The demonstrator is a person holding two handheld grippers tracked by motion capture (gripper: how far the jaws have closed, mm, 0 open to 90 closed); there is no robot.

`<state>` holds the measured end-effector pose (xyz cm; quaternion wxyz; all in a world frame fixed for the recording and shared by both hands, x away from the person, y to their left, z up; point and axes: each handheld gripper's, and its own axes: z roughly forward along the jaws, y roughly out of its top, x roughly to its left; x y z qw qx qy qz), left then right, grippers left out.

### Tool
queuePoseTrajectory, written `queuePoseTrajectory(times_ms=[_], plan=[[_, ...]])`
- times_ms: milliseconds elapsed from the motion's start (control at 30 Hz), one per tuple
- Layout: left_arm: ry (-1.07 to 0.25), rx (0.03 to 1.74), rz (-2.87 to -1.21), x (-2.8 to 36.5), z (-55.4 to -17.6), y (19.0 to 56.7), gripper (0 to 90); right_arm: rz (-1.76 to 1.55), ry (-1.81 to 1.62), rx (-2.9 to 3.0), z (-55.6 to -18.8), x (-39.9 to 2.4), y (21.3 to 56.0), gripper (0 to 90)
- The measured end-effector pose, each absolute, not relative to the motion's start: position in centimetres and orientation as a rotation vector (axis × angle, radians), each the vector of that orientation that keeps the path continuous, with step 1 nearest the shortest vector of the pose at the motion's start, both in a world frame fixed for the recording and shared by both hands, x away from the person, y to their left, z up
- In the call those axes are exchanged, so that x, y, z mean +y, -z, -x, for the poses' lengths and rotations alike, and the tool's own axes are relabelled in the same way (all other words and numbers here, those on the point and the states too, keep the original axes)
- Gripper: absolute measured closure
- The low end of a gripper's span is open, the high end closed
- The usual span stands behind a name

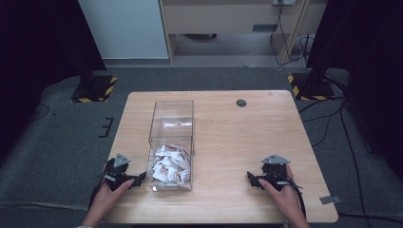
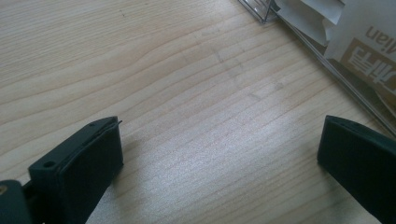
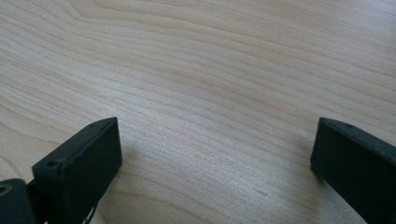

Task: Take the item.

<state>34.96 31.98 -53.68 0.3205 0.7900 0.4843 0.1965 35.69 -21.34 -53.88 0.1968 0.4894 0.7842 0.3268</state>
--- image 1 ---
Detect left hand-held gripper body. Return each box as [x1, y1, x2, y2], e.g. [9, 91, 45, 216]
[103, 153, 141, 192]

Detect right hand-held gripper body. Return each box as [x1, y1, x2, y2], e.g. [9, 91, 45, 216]
[253, 154, 297, 192]

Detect pile of white packets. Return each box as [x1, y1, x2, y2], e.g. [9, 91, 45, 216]
[151, 143, 192, 184]

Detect clear plastic box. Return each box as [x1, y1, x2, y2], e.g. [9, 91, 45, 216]
[146, 100, 195, 192]

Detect person's left hand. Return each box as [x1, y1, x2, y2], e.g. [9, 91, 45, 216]
[90, 179, 136, 220]

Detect person's right hand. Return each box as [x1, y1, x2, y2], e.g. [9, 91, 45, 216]
[258, 164, 302, 221]

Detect grey tape piece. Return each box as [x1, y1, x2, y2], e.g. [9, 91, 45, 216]
[318, 195, 343, 206]

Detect black stand base striped edge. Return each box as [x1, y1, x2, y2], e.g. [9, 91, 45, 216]
[70, 74, 119, 104]
[287, 72, 336, 102]

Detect white cabinet panel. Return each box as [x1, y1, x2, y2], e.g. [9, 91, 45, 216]
[77, 0, 169, 61]

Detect black curtain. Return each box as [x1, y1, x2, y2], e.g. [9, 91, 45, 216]
[306, 0, 403, 181]
[0, 0, 107, 162]

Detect grey desk label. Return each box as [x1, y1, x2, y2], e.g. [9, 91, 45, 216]
[252, 23, 278, 33]

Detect light wooden desk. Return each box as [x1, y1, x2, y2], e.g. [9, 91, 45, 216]
[158, 0, 329, 66]

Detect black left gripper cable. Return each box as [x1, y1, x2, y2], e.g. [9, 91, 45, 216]
[87, 179, 108, 211]

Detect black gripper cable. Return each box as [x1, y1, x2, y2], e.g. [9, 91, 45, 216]
[87, 179, 108, 211]
[275, 170, 308, 219]

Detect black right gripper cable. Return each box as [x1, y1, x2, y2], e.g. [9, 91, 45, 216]
[275, 170, 308, 219]

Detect long black floor cable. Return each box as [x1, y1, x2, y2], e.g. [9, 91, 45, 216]
[338, 105, 374, 228]

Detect thin black floor cable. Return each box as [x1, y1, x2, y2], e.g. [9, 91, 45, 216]
[29, 103, 51, 123]

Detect black hanging cable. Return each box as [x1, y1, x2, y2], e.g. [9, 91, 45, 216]
[269, 3, 307, 67]

